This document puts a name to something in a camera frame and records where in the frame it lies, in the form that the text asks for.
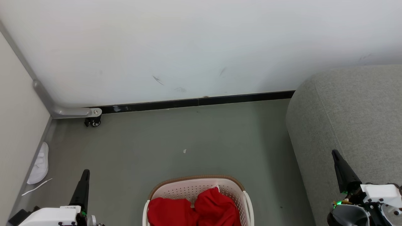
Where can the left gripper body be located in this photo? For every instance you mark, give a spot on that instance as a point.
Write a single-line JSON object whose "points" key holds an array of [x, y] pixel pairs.
{"points": [[50, 216]]}

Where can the grey metal frame foot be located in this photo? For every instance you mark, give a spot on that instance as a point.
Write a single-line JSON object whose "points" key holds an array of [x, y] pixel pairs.
{"points": [[69, 111]]}

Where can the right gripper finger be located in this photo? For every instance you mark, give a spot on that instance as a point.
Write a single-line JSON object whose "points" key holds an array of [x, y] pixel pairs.
{"points": [[345, 175]]}

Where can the white perforated laundry basket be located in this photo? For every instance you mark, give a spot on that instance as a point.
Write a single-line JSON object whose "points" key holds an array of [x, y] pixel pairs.
{"points": [[185, 188]]}

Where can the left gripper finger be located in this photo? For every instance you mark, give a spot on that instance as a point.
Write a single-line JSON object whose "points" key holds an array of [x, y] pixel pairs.
{"points": [[82, 190]]}

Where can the grey fabric sofa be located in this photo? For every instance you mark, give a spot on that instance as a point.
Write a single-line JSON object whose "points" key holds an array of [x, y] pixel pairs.
{"points": [[351, 113]]}

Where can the black baseboard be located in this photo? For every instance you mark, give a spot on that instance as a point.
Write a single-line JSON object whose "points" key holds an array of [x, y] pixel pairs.
{"points": [[201, 102]]}

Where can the black caster wheel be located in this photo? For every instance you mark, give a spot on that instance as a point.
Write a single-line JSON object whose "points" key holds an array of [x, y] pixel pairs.
{"points": [[93, 121]]}

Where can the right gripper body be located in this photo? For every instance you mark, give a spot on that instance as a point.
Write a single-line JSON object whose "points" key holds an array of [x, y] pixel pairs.
{"points": [[380, 194]]}

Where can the thin white strip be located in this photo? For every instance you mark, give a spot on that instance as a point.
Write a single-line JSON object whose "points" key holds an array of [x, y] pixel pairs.
{"points": [[37, 187]]}

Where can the white and red garment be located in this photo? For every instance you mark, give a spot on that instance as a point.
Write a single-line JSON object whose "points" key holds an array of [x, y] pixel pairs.
{"points": [[218, 207]]}

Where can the white slipper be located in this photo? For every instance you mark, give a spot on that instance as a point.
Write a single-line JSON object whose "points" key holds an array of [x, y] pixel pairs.
{"points": [[40, 166]]}

